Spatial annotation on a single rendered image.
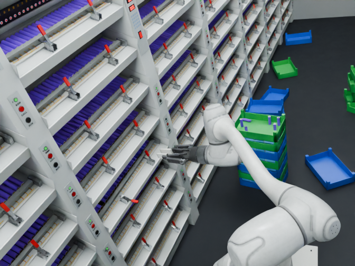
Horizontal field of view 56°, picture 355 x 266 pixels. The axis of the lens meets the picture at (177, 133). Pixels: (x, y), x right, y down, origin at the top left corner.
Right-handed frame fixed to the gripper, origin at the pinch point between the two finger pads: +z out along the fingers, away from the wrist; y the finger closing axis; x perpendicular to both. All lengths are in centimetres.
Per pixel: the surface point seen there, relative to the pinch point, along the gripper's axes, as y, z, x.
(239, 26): 156, 8, 1
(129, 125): 0.6, 13.8, 17.4
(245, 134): 58, -17, -35
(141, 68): 16.3, 4.3, 40.0
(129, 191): -21.2, 12.8, -6.9
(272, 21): 278, 17, -44
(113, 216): -36.4, 12.4, -7.1
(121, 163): -20.3, 7.9, 11.3
